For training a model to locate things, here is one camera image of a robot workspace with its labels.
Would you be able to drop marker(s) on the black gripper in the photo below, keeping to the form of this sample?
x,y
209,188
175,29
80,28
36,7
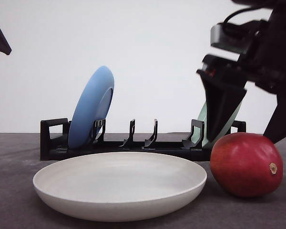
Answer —
x,y
263,64

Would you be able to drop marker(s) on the blue plate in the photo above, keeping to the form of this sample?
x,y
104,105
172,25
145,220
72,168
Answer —
x,y
93,103

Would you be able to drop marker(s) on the red pomegranate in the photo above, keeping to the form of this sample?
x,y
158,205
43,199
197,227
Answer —
x,y
247,164

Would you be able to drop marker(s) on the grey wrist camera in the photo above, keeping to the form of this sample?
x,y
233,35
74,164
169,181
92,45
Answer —
x,y
243,38

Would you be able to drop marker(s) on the green plate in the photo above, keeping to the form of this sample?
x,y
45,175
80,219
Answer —
x,y
197,131

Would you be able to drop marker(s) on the black camera cable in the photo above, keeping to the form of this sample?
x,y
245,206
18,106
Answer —
x,y
230,14

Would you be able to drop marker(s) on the black dish rack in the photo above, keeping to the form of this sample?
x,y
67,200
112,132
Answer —
x,y
55,141

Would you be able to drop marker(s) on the white plate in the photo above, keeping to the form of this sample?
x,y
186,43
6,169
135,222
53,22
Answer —
x,y
118,186

